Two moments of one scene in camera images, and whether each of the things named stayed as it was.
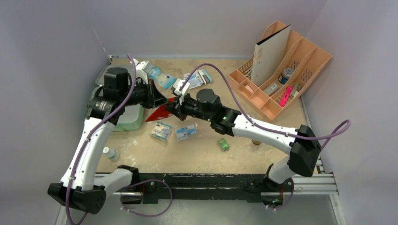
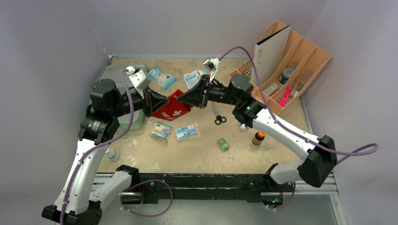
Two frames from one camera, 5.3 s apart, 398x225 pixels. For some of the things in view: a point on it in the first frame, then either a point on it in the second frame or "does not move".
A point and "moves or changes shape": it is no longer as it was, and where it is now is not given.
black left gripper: x=154 y=98 → x=152 y=100
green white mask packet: x=161 y=130 does not move
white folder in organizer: x=269 y=54 does not move
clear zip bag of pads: x=182 y=133 does not move
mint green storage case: x=133 y=117 does not move
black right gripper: x=181 y=107 → x=203 y=92
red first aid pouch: x=162 y=112 moves or changes shape
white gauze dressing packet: x=195 y=79 does not move
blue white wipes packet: x=166 y=80 does not move
